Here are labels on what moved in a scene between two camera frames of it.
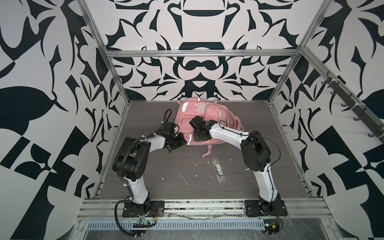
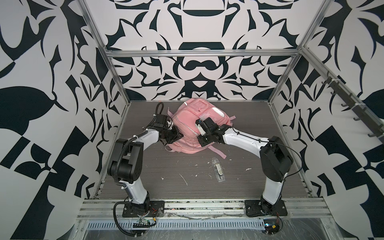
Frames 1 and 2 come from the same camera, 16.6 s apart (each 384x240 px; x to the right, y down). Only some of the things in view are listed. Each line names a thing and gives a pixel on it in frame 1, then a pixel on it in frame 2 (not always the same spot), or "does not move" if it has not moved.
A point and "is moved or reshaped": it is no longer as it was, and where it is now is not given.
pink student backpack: x=186 y=109 is moved or reshaped
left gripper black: x=182 y=141 -> x=177 y=135
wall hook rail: x=374 y=126 does not move
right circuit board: x=271 y=226 does not move
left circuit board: x=143 y=223 does not move
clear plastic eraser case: x=218 y=169 does not move
